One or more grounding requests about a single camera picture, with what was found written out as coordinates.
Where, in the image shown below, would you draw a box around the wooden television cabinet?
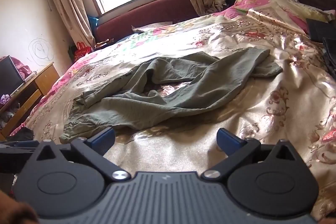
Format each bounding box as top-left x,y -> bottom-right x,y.
0,62 -> 61,139

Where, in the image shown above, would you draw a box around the maroon padded bench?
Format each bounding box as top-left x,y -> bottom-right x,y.
93,0 -> 200,43

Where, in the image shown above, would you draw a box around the floral satin bedspread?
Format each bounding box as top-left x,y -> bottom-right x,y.
10,4 -> 336,223

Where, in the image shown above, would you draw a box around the floral pillow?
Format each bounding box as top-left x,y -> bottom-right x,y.
235,0 -> 336,33

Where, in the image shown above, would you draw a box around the red bag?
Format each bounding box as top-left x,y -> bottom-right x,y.
74,42 -> 92,58

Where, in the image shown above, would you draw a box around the gold handle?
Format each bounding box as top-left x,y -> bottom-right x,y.
94,39 -> 114,49

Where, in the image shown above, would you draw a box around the green pants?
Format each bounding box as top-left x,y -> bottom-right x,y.
59,47 -> 283,144

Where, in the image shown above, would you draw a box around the pink cloth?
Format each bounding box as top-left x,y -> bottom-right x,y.
12,57 -> 33,83

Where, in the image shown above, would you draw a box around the black cloth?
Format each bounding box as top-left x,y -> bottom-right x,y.
7,126 -> 34,142

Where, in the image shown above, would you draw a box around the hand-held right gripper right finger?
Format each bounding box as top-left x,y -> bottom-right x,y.
201,128 -> 301,182

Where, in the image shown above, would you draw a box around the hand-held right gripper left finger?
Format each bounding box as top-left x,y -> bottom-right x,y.
33,127 -> 132,182

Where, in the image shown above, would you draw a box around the black folded garment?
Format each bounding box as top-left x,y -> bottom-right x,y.
306,18 -> 336,42
322,37 -> 336,75

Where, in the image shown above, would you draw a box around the black television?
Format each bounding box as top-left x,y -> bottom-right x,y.
0,55 -> 26,97

